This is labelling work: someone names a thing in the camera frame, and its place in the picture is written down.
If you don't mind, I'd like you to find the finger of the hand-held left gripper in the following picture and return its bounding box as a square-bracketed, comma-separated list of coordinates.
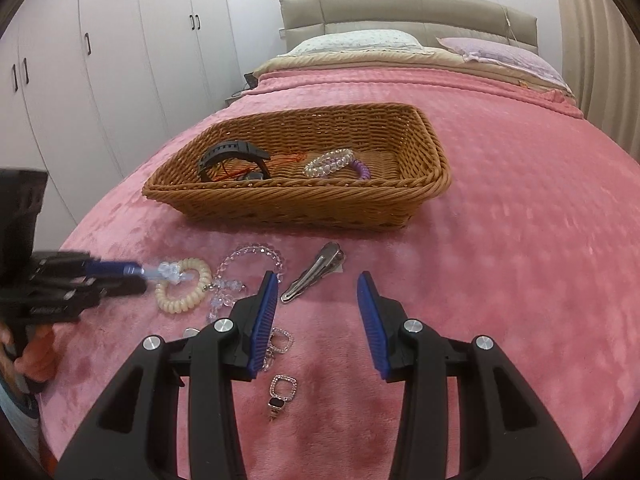
[30, 278, 149, 312]
[35, 252, 151, 279]

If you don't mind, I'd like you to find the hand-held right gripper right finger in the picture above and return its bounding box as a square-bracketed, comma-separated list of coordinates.
[356, 270, 583, 480]

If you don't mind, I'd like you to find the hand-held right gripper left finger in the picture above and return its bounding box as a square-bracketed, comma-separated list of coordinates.
[54, 270, 280, 480]

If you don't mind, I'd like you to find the cream coil hair tie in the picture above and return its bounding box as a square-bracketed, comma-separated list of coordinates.
[155, 258, 213, 316]

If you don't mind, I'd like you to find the pink crystal bead bracelet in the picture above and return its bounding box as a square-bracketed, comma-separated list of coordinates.
[205, 245, 287, 324]

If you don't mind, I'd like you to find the silver hair clip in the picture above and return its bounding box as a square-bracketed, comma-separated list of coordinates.
[280, 241, 347, 304]

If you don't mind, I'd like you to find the brown wicker basket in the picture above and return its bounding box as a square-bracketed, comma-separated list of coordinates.
[141, 103, 452, 232]

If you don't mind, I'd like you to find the person's left hand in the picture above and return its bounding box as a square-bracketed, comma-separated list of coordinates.
[0, 326, 57, 383]

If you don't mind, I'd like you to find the square rhinestone dark-stone earring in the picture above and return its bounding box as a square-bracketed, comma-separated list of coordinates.
[268, 374, 299, 422]

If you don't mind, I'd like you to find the pink fleece blanket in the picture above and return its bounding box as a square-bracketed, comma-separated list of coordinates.
[37, 70, 640, 480]

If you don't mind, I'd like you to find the black wristwatch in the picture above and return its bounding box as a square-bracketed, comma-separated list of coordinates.
[198, 140, 273, 184]

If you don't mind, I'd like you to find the white wardrobe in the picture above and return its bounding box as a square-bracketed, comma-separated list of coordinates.
[0, 0, 246, 231]

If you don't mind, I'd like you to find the beige bed sheet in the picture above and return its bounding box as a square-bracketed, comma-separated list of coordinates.
[252, 50, 576, 98]

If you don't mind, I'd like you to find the white dotted pillow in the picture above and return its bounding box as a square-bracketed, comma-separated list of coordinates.
[287, 30, 426, 56]

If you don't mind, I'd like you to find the lilac pillow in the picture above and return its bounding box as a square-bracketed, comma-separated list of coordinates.
[436, 36, 573, 93]

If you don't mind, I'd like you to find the beige padded headboard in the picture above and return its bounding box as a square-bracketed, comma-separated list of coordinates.
[278, 0, 541, 56]

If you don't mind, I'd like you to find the beige curtain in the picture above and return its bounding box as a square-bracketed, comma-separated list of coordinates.
[550, 0, 640, 151]

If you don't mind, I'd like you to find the clear bead bracelet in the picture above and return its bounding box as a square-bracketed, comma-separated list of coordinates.
[304, 148, 356, 179]

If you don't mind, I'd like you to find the thin white hanging cable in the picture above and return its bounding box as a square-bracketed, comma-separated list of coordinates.
[480, 0, 516, 41]

